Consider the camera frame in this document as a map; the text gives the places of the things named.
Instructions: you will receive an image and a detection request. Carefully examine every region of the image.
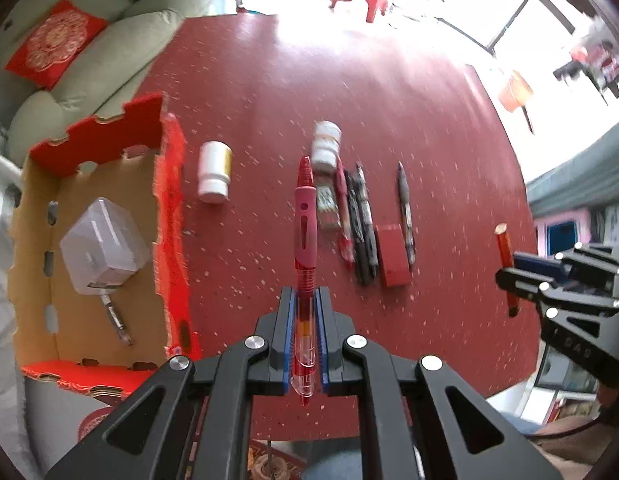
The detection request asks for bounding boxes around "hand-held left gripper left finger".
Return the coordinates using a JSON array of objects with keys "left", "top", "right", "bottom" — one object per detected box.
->
[{"left": 44, "top": 286, "right": 296, "bottom": 480}]

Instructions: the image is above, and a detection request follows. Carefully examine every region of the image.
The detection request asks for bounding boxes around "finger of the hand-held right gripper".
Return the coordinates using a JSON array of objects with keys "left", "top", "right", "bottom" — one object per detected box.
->
[
  {"left": 495, "top": 267, "right": 619, "bottom": 321},
  {"left": 512, "top": 242, "right": 619, "bottom": 282}
]

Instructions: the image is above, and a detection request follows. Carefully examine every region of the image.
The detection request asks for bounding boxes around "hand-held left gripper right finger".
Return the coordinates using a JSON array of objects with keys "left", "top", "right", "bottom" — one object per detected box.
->
[{"left": 315, "top": 287, "right": 565, "bottom": 480}]

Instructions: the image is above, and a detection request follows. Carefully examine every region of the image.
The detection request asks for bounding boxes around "orange red marker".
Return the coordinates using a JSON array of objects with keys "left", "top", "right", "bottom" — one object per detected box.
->
[{"left": 494, "top": 223, "right": 520, "bottom": 318}]

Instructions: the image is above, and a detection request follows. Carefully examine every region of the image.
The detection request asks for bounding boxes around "small red box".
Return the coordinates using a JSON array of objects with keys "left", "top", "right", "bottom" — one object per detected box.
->
[{"left": 374, "top": 223, "right": 410, "bottom": 288}]

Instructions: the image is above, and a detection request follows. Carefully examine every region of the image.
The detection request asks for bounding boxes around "pink and red retractable pen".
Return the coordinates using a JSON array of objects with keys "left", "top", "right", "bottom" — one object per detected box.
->
[{"left": 288, "top": 155, "right": 320, "bottom": 408}]

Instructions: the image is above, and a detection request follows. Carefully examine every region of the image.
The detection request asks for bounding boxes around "red cardboard box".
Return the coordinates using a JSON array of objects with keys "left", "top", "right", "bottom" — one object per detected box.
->
[{"left": 10, "top": 91, "right": 203, "bottom": 401}]

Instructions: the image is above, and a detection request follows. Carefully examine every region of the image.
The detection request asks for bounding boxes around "glass cabinet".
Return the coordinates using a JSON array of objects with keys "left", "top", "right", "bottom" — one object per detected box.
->
[{"left": 534, "top": 345, "right": 603, "bottom": 426}]

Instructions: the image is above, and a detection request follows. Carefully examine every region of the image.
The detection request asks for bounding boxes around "pink stool with blue top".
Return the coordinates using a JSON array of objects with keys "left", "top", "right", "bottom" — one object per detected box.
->
[{"left": 534, "top": 210, "right": 595, "bottom": 261}]

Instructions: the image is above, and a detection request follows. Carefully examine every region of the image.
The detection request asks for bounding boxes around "grey green blanket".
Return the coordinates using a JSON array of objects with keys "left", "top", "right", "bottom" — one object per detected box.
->
[{"left": 527, "top": 115, "right": 619, "bottom": 216}]

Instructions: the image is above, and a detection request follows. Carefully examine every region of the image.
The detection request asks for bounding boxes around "black clear pen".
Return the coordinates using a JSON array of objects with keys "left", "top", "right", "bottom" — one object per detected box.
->
[{"left": 344, "top": 170, "right": 370, "bottom": 283}]

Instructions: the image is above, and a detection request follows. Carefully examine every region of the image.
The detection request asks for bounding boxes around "black marker pen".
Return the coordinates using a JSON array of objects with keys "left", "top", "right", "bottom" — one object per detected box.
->
[{"left": 354, "top": 161, "right": 380, "bottom": 281}]

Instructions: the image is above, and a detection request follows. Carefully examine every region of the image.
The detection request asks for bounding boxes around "dark grey pen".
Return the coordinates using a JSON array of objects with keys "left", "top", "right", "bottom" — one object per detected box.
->
[{"left": 395, "top": 161, "right": 416, "bottom": 273}]

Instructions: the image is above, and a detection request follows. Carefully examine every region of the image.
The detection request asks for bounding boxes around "small printed pack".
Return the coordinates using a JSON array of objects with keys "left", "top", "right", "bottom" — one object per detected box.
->
[{"left": 315, "top": 186, "right": 343, "bottom": 233}]

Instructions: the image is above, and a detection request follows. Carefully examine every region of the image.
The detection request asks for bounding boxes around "orange plastic basin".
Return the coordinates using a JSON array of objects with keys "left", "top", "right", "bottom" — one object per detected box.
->
[{"left": 498, "top": 70, "right": 535, "bottom": 133}]

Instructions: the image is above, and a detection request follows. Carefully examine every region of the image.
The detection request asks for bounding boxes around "small silver metal tool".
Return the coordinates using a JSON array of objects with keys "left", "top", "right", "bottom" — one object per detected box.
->
[{"left": 100, "top": 292, "right": 135, "bottom": 347}]

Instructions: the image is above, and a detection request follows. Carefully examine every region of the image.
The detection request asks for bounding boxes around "white bottle with gold label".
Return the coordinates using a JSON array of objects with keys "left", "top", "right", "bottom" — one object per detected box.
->
[{"left": 197, "top": 141, "right": 234, "bottom": 204}]

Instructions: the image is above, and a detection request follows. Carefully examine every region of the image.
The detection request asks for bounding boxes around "white bottle with orange band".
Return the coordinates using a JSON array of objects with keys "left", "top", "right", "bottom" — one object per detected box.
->
[{"left": 311, "top": 120, "right": 343, "bottom": 176}]

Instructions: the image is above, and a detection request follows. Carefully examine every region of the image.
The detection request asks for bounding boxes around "translucent plastic box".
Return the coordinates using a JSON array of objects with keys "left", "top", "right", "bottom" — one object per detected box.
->
[{"left": 60, "top": 198, "right": 153, "bottom": 296}]

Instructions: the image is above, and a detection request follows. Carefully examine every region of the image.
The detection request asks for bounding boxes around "red round-patterned bag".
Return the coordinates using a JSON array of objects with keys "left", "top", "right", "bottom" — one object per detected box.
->
[{"left": 77, "top": 400, "right": 135, "bottom": 441}]

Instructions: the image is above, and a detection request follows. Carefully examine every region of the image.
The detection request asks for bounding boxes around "white cloth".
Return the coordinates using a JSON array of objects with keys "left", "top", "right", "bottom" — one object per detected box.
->
[{"left": 0, "top": 125, "right": 45, "bottom": 480}]

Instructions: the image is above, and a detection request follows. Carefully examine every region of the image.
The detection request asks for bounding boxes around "pale green sofa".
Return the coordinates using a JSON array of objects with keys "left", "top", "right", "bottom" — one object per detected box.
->
[{"left": 0, "top": 0, "right": 220, "bottom": 161}]

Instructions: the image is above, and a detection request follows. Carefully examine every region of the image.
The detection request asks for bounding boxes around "red patterned cushion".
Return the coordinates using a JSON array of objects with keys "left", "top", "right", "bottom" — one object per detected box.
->
[{"left": 4, "top": 0, "right": 109, "bottom": 92}]

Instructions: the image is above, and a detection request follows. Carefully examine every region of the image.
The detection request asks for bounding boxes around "black cable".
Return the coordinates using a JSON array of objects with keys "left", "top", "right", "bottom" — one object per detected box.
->
[{"left": 532, "top": 407, "right": 613, "bottom": 443}]

